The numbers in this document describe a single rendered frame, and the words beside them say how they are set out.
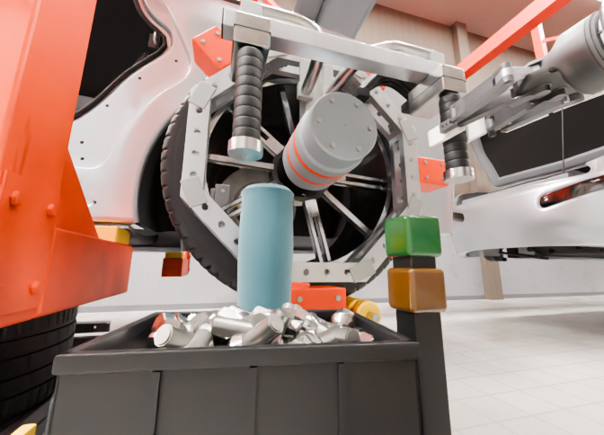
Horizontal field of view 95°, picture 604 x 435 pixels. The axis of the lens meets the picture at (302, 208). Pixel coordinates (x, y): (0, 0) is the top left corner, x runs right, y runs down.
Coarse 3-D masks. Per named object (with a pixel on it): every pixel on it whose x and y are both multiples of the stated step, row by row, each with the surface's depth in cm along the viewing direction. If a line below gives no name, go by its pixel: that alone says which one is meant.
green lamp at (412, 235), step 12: (408, 216) 26; (420, 216) 27; (396, 228) 27; (408, 228) 26; (420, 228) 26; (432, 228) 26; (396, 240) 27; (408, 240) 26; (420, 240) 26; (432, 240) 26; (396, 252) 27; (408, 252) 25; (420, 252) 26; (432, 252) 26
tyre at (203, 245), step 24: (168, 144) 61; (384, 144) 78; (168, 168) 60; (168, 192) 59; (192, 216) 59; (192, 240) 58; (216, 240) 60; (216, 264) 59; (384, 264) 70; (360, 288) 68
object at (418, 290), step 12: (396, 276) 27; (408, 276) 25; (420, 276) 25; (432, 276) 25; (396, 288) 27; (408, 288) 25; (420, 288) 25; (432, 288) 25; (444, 288) 26; (396, 300) 26; (408, 300) 25; (420, 300) 25; (432, 300) 25; (444, 300) 25; (420, 312) 25; (432, 312) 25
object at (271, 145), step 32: (288, 96) 79; (224, 128) 74; (288, 128) 73; (224, 160) 66; (384, 160) 77; (320, 192) 71; (352, 192) 95; (384, 192) 76; (320, 224) 70; (352, 224) 73; (320, 256) 68
